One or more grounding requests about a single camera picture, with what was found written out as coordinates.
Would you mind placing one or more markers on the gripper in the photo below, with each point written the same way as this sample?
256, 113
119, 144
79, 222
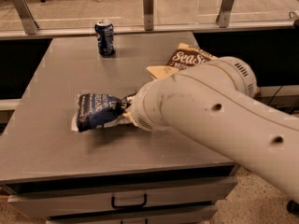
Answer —
144, 110

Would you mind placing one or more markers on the blue chip bag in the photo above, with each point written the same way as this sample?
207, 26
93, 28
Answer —
98, 111

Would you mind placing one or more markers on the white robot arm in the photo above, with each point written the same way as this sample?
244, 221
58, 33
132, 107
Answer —
213, 104

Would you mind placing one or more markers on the brown sea salt chip bag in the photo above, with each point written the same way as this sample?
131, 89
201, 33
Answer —
184, 57

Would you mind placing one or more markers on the grey cabinet with drawers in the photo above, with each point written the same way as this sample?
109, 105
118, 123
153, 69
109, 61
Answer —
50, 171

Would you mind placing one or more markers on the blue soda can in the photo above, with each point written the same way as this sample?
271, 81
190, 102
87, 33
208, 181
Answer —
104, 30

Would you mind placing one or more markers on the black drawer handle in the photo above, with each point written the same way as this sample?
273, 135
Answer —
133, 202

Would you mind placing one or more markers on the middle metal railing bracket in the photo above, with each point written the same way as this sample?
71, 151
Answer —
148, 15

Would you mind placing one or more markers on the metal railing bracket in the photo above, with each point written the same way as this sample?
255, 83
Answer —
148, 15
223, 18
28, 23

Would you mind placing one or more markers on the left metal railing bracket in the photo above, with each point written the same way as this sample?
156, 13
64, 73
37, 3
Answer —
28, 23

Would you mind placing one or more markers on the right metal railing bracket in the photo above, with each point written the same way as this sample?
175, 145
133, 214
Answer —
223, 18

